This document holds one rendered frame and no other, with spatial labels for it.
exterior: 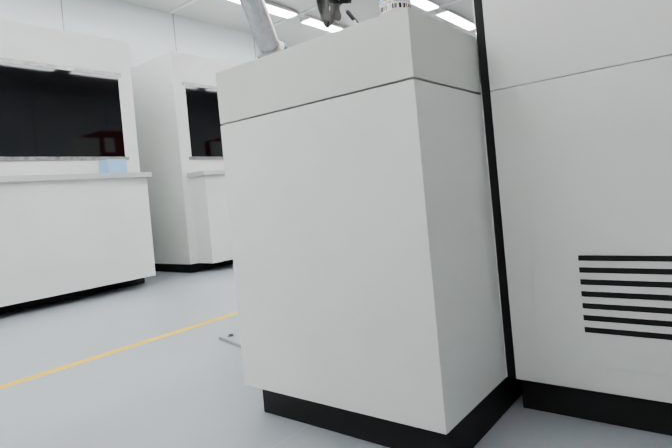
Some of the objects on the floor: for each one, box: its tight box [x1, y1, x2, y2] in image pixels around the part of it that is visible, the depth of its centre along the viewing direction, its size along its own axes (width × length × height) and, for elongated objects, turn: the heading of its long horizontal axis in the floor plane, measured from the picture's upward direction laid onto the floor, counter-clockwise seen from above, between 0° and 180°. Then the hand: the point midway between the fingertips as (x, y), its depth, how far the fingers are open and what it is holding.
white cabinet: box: [221, 79, 522, 448], centre depth 161 cm, size 64×96×82 cm
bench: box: [0, 19, 156, 314], centre depth 367 cm, size 108×180×200 cm
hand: (326, 23), depth 162 cm, fingers closed
